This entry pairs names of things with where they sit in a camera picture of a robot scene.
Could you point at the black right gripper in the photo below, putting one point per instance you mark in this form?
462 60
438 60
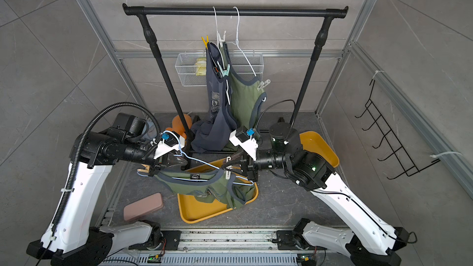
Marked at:
249 165

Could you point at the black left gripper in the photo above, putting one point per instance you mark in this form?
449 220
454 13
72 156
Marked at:
161 164

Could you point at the light blue wire hanger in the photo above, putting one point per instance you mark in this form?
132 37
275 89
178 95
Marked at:
192 159

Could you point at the orange clothespin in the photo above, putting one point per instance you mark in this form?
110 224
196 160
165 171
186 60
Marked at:
145 171

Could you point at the green printed tank top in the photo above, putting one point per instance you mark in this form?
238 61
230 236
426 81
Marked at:
209 186

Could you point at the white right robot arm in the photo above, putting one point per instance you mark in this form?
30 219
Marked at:
368 240

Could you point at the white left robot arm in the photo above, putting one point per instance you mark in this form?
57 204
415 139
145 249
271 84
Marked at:
70 240

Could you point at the dark grey tank top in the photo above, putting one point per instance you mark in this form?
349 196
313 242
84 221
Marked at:
212 133

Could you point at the plain green tank top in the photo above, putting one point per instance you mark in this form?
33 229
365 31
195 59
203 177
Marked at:
247 95

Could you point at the orange plush toy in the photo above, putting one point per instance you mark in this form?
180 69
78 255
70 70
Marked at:
177 127

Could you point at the large yellow plastic tray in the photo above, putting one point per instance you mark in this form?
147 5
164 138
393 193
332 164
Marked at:
193 211

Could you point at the pink rectangular case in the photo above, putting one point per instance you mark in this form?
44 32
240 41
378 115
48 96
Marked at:
143 207

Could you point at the small yellow plastic tray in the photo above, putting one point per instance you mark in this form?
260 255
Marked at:
314 142

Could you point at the yellow item in basket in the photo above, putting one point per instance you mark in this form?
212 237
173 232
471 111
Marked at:
200 67

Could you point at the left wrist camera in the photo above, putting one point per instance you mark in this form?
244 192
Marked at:
170 141

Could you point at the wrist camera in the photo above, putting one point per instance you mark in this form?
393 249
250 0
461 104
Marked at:
245 138
170 141

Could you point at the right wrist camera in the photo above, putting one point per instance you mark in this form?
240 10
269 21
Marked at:
245 138

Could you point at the metal base rail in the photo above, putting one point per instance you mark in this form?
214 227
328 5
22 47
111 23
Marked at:
229 247

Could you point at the white wire basket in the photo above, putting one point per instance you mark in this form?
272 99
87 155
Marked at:
247 67

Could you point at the black wire wall rack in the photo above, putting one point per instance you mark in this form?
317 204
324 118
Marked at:
391 139

